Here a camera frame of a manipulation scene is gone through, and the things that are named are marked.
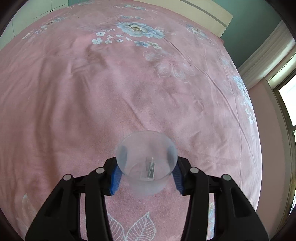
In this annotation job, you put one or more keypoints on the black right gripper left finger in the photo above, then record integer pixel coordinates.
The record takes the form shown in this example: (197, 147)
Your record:
(59, 216)

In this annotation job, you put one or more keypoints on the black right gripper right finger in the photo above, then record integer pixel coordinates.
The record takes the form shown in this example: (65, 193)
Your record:
(235, 218)

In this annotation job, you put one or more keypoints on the clear plastic cup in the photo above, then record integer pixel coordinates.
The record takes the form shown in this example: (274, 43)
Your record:
(147, 159)

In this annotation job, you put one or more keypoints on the pink floral bed sheet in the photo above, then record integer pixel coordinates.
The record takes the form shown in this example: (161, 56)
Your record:
(75, 83)

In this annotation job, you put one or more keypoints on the white curtain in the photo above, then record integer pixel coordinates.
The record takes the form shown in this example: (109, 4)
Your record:
(269, 55)

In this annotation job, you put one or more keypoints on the cream wooden headboard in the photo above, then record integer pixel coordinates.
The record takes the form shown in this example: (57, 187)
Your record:
(206, 14)

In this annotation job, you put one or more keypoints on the white wardrobe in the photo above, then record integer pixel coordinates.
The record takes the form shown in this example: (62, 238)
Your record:
(27, 14)

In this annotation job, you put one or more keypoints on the window with frame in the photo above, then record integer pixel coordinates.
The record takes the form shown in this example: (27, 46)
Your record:
(284, 92)

